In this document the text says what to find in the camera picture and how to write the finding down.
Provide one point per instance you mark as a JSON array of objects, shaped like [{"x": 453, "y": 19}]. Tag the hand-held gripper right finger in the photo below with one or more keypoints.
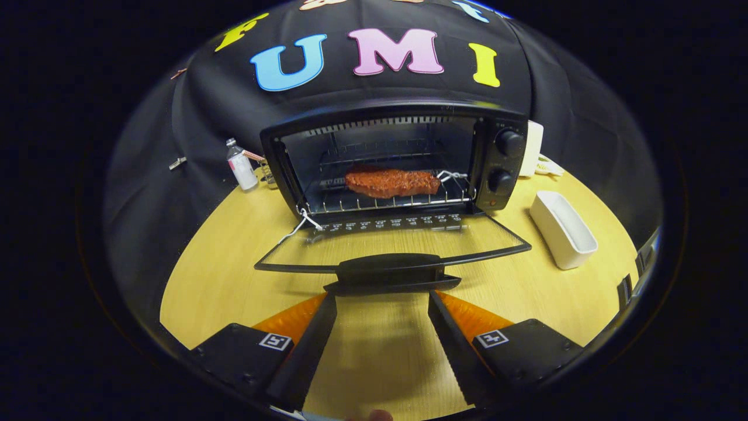
[{"x": 459, "y": 356}]

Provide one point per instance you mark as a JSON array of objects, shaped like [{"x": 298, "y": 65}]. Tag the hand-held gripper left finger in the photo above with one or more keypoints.
[{"x": 307, "y": 356}]

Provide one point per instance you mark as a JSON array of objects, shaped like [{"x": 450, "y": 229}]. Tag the reddish brown meat slice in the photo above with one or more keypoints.
[{"x": 391, "y": 183}]

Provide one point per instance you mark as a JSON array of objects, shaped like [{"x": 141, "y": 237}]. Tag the black toaster oven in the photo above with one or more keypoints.
[{"x": 494, "y": 161}]

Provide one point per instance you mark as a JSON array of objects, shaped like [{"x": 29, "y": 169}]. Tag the white pop-up toaster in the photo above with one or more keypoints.
[{"x": 533, "y": 149}]

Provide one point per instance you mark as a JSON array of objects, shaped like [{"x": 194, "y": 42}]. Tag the white rectangular dish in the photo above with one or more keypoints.
[{"x": 561, "y": 240}]

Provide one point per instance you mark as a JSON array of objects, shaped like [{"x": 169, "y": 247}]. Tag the clear plastic bottle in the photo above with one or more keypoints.
[{"x": 242, "y": 169}]

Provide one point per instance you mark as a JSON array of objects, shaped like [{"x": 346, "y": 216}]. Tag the red white striped straw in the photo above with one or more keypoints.
[{"x": 254, "y": 156}]

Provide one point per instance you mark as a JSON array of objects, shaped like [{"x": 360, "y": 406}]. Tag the silver cloth clip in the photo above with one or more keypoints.
[{"x": 177, "y": 163}]

